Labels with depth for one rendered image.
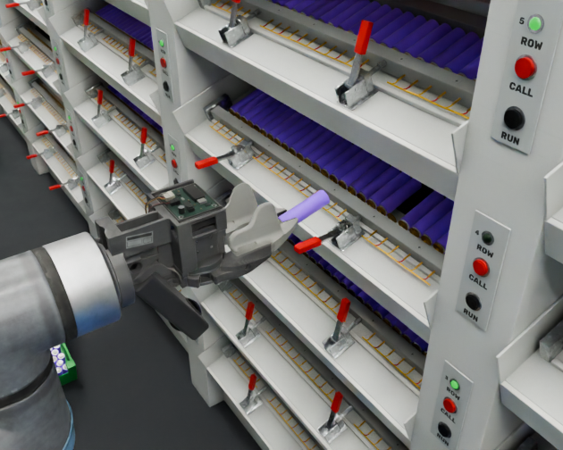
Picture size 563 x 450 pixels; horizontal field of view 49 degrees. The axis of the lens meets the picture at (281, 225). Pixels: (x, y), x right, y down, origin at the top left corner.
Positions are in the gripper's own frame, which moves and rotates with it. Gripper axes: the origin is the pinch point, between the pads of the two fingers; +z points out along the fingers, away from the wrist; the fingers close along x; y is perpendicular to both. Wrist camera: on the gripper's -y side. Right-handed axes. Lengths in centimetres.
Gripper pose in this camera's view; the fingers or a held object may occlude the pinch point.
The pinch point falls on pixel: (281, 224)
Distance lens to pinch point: 69.9
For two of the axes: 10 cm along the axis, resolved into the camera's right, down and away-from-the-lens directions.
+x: -5.6, -4.7, 6.9
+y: -0.1, -8.2, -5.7
